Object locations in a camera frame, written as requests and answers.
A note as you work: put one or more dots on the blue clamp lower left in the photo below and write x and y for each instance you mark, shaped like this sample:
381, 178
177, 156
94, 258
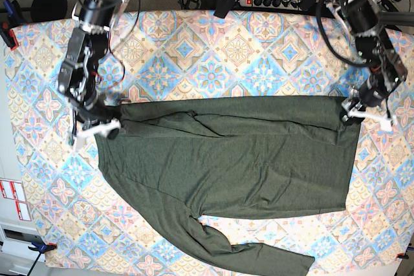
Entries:
40, 249

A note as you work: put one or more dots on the dark green long-sleeve shirt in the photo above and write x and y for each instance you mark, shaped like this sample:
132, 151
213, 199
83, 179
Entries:
244, 157

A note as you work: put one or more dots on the orange clamp lower right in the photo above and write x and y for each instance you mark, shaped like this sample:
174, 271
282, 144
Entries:
403, 256

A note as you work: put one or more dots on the red white labels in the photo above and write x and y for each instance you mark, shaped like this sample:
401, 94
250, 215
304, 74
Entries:
13, 195

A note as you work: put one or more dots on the white power strip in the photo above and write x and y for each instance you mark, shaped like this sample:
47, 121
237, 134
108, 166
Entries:
272, 4

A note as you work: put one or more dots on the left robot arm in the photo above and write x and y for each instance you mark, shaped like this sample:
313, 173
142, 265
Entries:
362, 19

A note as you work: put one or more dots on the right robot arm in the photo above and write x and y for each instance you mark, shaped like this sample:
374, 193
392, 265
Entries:
78, 76

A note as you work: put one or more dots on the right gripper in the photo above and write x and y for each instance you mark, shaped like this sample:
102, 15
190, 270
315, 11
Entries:
98, 119

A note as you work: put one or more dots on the blue clamp upper left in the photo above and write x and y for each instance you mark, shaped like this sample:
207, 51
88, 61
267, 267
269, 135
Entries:
7, 34

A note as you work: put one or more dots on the black round stool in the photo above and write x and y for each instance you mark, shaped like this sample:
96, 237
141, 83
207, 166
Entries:
48, 10

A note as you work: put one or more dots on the patterned pastel tablecloth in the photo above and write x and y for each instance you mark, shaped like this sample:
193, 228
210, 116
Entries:
180, 55

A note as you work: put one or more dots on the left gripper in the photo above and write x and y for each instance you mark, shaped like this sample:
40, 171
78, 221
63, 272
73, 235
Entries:
371, 94

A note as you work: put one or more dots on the grey cabinet lower left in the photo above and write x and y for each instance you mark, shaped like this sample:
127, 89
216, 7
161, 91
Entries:
16, 239

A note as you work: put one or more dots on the black remote-like device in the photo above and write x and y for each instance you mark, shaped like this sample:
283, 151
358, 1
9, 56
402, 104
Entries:
223, 7

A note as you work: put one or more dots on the blue clamp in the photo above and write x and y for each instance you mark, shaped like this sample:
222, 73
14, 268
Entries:
7, 34
40, 249

